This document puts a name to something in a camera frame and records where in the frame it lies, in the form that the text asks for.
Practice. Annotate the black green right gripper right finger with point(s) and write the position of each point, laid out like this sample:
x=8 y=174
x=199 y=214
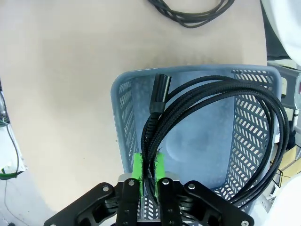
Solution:
x=171 y=202

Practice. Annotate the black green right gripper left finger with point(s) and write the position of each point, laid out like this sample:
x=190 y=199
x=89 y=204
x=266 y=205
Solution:
x=127 y=204

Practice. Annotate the grey plastic device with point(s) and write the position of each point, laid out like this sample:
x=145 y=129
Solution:
x=291 y=80

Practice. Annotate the blue perforated plastic basket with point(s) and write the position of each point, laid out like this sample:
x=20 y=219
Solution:
x=200 y=117

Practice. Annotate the person in white sweatshirt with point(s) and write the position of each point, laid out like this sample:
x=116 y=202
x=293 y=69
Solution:
x=289 y=23

